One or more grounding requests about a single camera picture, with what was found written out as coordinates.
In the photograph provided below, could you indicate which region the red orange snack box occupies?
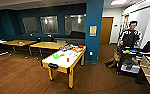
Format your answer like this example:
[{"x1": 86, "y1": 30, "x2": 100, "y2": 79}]
[{"x1": 71, "y1": 46, "x2": 85, "y2": 54}]

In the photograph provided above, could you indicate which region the blue rimmed white bowl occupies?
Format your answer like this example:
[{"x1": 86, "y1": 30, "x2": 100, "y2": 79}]
[{"x1": 67, "y1": 52, "x2": 76, "y2": 58}]

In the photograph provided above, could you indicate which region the colourful items pile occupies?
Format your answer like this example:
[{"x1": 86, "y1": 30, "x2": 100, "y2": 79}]
[{"x1": 59, "y1": 44, "x2": 75, "y2": 52}]

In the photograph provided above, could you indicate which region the small orange bowl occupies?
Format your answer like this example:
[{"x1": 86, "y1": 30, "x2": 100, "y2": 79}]
[{"x1": 59, "y1": 53, "x2": 65, "y2": 58}]

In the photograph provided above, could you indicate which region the grey low cabinet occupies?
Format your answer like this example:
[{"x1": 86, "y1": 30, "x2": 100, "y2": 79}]
[{"x1": 52, "y1": 36, "x2": 87, "y2": 46}]

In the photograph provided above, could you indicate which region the white pillar outlet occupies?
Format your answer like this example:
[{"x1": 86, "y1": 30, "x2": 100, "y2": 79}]
[{"x1": 89, "y1": 51, "x2": 94, "y2": 57}]

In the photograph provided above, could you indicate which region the green plastic bowl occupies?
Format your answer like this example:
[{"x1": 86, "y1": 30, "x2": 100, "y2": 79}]
[{"x1": 52, "y1": 53, "x2": 61, "y2": 60}]

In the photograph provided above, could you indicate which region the dark interior window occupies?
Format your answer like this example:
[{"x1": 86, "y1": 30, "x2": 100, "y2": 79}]
[
  {"x1": 21, "y1": 16, "x2": 41, "y2": 35},
  {"x1": 39, "y1": 15, "x2": 60, "y2": 35},
  {"x1": 63, "y1": 13, "x2": 87, "y2": 36}
]

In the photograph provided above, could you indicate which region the wooden office table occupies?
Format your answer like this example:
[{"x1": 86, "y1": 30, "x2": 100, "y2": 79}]
[{"x1": 28, "y1": 41, "x2": 68, "y2": 57}]

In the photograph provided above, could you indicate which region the brown wooden door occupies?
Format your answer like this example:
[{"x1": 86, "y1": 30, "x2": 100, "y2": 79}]
[{"x1": 99, "y1": 17, "x2": 115, "y2": 45}]

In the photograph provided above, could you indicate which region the brown bag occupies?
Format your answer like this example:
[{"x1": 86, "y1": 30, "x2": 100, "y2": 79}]
[{"x1": 103, "y1": 57, "x2": 117, "y2": 69}]

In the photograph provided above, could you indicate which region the small orange table item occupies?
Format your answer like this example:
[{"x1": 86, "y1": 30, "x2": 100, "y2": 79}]
[{"x1": 18, "y1": 41, "x2": 26, "y2": 46}]

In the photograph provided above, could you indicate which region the man in dark shirt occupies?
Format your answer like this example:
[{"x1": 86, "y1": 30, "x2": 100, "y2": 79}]
[{"x1": 118, "y1": 20, "x2": 143, "y2": 52}]

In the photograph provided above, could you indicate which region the yellow wall sign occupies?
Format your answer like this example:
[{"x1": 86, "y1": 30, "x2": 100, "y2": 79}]
[{"x1": 89, "y1": 25, "x2": 98, "y2": 37}]

